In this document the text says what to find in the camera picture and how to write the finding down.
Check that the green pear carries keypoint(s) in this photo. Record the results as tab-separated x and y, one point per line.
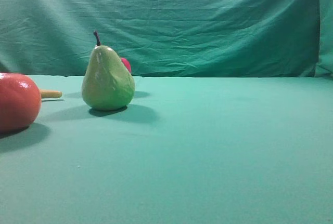
107	84

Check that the red apple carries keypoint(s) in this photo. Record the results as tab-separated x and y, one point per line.
126	64

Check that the green table cloth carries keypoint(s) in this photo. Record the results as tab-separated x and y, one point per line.
186	150

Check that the green backdrop cloth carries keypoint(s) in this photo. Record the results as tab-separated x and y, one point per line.
195	38

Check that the yellow banana tip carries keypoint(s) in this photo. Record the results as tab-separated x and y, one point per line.
50	94

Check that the orange fruit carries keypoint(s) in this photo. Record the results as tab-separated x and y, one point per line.
20	101

